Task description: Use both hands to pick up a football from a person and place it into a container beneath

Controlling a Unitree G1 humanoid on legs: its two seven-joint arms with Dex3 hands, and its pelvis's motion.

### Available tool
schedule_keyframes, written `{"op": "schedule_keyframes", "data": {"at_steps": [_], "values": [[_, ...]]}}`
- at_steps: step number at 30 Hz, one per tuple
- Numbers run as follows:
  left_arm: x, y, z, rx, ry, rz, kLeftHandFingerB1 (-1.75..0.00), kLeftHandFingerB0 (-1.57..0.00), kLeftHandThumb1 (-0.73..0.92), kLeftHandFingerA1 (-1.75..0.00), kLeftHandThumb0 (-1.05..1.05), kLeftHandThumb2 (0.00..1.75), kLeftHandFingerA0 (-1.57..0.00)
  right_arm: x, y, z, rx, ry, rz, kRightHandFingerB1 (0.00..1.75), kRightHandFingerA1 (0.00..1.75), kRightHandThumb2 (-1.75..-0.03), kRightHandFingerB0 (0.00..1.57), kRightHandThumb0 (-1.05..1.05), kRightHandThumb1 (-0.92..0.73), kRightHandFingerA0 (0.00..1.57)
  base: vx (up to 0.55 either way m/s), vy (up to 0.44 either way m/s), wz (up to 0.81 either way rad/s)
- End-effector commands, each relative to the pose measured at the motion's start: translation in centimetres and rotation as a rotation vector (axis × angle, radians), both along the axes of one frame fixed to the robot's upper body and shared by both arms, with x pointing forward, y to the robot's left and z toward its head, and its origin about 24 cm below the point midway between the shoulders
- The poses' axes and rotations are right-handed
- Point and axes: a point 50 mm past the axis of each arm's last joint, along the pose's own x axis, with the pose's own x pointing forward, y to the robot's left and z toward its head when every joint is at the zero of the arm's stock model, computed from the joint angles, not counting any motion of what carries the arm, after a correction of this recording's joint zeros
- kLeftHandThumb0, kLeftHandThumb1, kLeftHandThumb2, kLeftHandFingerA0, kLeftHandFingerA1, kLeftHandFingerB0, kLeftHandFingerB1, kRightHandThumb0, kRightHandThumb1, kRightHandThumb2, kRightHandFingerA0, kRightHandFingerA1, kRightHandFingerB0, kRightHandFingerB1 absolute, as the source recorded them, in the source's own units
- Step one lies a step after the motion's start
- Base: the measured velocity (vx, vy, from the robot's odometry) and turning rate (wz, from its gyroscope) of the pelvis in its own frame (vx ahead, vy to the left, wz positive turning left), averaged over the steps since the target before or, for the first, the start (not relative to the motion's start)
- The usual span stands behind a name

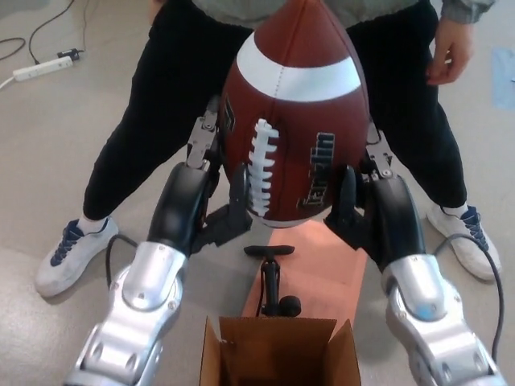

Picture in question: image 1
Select person's left hand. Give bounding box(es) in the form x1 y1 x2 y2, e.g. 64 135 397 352
425 15 472 86

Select robot right black hand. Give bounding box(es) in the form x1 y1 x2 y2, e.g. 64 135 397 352
323 120 427 271

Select robot left black hand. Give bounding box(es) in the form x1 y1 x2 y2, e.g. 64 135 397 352
145 95 253 258

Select brown Franklin football white stripe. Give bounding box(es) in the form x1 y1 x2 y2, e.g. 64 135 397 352
220 0 376 229

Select person in black trousers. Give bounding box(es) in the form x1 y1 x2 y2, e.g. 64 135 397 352
83 0 470 221

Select person's grey jacket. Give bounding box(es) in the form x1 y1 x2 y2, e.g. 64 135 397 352
188 0 515 31

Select blue floor tape patch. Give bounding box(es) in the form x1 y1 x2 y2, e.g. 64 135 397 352
492 47 515 110

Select white sneaker navy laces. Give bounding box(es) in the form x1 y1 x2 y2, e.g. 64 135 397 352
34 216 120 298
426 204 503 281

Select black hand air pump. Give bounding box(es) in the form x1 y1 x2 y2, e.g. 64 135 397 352
244 244 302 318

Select open brown cardboard box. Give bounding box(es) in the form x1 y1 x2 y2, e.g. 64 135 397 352
198 315 363 386

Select white power strip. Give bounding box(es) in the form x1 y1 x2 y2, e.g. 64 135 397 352
13 55 74 83

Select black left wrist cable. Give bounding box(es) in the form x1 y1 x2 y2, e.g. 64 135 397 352
105 234 140 286

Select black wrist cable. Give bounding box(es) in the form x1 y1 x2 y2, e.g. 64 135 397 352
432 234 506 371
105 234 140 286

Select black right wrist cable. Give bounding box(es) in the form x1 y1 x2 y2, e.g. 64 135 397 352
432 234 506 371

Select black looped floor cable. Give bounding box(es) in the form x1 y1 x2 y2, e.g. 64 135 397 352
0 37 26 61

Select black plugged power cable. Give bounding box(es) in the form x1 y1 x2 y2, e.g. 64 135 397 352
28 0 68 65

